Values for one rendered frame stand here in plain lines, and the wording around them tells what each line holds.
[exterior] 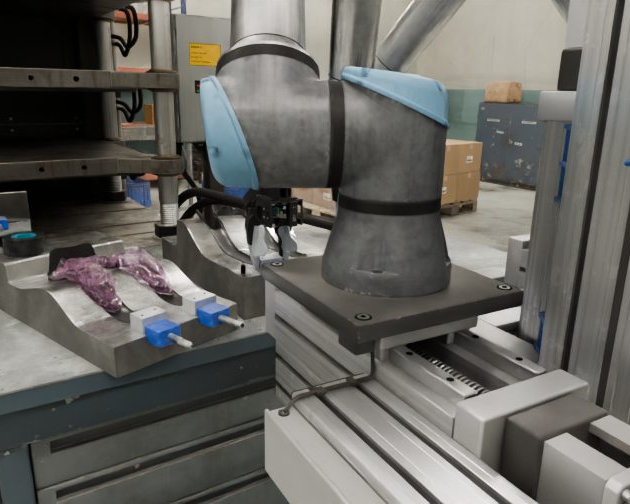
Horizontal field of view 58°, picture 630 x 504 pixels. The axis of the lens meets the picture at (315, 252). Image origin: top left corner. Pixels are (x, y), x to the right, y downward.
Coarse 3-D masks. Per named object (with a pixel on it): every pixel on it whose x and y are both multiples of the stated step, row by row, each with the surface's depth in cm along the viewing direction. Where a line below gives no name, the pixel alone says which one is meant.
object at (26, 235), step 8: (16, 232) 120; (24, 232) 121; (32, 232) 121; (40, 232) 121; (8, 240) 114; (16, 240) 114; (24, 240) 115; (32, 240) 116; (40, 240) 117; (8, 248) 115; (16, 248) 115; (24, 248) 115; (32, 248) 116; (40, 248) 118; (16, 256) 115; (24, 256) 116
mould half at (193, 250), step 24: (240, 216) 145; (168, 240) 149; (192, 240) 133; (240, 240) 136; (192, 264) 135; (216, 264) 122; (240, 264) 120; (216, 288) 124; (240, 288) 113; (264, 288) 115; (240, 312) 115; (264, 312) 116
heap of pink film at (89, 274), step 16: (96, 256) 121; (128, 256) 114; (144, 256) 115; (64, 272) 109; (80, 272) 105; (96, 272) 106; (128, 272) 111; (144, 272) 111; (160, 272) 112; (80, 288) 103; (96, 288) 103; (112, 288) 104; (160, 288) 111; (112, 304) 103
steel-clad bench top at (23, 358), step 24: (312, 240) 175; (456, 240) 179; (456, 264) 154; (480, 264) 154; (504, 264) 155; (0, 312) 116; (0, 336) 105; (24, 336) 105; (240, 336) 107; (0, 360) 96; (24, 360) 96; (48, 360) 96; (72, 360) 96; (0, 384) 88; (24, 384) 88
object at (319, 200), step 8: (296, 192) 587; (304, 192) 576; (312, 192) 565; (320, 192) 555; (328, 192) 545; (304, 200) 578; (312, 200) 566; (320, 200) 556; (328, 200) 546; (312, 208) 553; (320, 208) 550; (328, 208) 548
